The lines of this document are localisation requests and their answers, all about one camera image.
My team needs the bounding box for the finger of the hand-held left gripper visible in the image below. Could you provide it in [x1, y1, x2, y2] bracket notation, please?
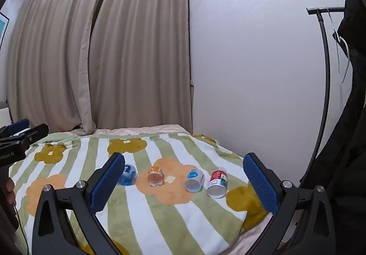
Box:
[7, 119, 31, 136]
[17, 123, 49, 149]

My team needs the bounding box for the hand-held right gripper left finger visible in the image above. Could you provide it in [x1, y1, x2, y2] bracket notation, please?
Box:
[31, 152, 126, 255]

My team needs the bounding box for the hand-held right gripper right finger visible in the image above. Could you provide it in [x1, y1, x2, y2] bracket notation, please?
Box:
[242, 153, 337, 255]

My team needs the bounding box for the blue plastic cup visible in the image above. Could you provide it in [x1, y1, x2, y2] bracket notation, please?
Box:
[117, 164, 138, 186]

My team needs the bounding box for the white cup with red label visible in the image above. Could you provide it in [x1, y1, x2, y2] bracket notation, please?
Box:
[206, 167, 228, 199]

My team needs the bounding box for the orange plastic cup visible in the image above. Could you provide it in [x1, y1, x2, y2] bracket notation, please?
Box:
[147, 166, 164, 188]

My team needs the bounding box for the white cup with blue label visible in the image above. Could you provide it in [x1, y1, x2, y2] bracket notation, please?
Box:
[184, 169, 205, 193]

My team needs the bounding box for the person's left hand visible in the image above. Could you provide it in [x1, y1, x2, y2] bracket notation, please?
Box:
[6, 177, 17, 207]

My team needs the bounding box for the white furniture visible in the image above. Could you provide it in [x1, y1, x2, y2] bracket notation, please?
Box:
[0, 106, 13, 127]

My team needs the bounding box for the striped floral blanket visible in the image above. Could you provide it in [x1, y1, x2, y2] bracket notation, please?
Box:
[8, 132, 275, 255]

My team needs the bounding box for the beige curtain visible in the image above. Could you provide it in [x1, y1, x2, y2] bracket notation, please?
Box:
[88, 0, 195, 130]
[8, 0, 113, 136]

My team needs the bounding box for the dark hanging garment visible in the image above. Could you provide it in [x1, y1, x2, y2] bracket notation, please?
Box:
[297, 0, 366, 255]

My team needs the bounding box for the black clothes rack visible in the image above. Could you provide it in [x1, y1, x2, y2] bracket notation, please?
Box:
[299, 7, 347, 185]

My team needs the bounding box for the white clothes hanger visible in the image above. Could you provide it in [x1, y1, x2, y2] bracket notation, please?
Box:
[332, 29, 354, 84]

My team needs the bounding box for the thin black cable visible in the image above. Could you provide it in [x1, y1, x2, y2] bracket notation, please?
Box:
[13, 206, 30, 255]

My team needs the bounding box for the framed wall picture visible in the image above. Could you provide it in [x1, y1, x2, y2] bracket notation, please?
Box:
[0, 11, 11, 47]

